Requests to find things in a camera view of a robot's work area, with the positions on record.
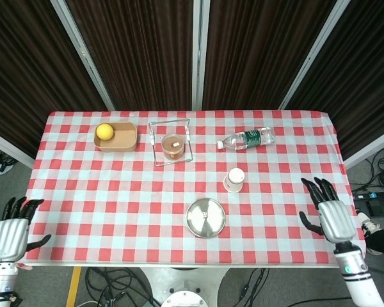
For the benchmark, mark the black power strip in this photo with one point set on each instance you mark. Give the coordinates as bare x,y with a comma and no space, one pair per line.
376,194

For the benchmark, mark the white shoe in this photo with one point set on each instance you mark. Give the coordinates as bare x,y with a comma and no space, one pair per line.
368,224

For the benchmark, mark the round metal plate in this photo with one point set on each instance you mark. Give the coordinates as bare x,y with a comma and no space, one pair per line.
211,227

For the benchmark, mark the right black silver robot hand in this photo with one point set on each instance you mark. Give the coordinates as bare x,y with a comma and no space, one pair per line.
336,220

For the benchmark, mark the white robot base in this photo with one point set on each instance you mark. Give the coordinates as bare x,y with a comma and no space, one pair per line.
184,294

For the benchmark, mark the clear jar with brown contents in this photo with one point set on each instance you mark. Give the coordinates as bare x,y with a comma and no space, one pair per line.
173,148

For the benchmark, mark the clear water bottle green label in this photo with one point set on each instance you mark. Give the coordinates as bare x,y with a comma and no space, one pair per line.
251,138

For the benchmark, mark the yellow ball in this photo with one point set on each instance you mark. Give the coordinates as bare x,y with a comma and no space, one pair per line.
105,131

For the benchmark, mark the dark corrugated partition panel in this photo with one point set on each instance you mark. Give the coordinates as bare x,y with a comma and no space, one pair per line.
361,80
140,54
256,54
28,70

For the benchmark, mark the red white checkered tablecloth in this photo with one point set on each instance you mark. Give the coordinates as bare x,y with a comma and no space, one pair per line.
115,208

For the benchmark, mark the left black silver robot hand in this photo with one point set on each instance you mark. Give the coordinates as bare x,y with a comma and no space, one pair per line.
8,240

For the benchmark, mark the white paper cup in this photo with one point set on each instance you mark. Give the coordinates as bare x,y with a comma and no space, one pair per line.
234,180

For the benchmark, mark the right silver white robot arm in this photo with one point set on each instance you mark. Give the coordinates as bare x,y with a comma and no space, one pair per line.
358,275

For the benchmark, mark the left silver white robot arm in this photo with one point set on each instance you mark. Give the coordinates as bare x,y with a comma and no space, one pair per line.
1,281

